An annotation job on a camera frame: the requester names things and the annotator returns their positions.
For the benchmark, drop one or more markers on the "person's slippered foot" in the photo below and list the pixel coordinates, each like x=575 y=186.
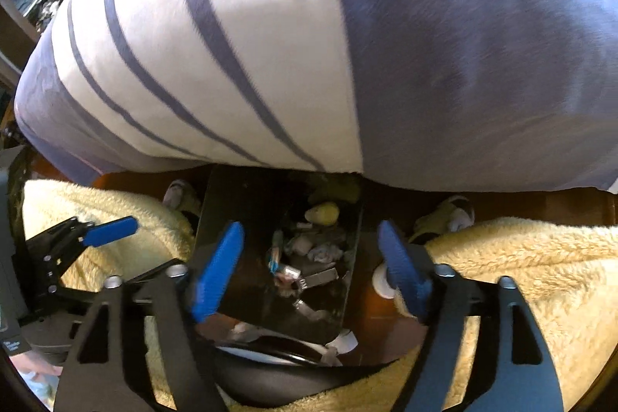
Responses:
x=449 y=216
x=181 y=199

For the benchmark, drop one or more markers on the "pile of crumpled wrappers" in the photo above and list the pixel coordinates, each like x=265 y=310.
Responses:
x=318 y=252

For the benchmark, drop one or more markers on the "person's right slippered foot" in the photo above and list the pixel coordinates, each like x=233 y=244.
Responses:
x=449 y=216

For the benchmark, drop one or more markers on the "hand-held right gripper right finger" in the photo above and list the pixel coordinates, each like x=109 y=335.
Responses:
x=400 y=269

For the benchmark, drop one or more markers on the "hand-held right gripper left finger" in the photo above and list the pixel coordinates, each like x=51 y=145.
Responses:
x=219 y=267

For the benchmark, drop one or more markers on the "white round cap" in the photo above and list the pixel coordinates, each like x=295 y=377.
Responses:
x=384 y=284

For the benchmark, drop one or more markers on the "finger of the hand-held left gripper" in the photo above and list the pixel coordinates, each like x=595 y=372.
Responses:
x=113 y=231
x=77 y=298

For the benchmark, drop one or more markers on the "person's left slippered foot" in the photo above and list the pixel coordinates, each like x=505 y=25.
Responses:
x=181 y=199

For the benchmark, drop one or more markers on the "black trash bin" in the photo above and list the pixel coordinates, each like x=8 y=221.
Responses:
x=251 y=199

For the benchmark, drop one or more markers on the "person's left hand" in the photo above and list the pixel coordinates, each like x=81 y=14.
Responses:
x=36 y=364

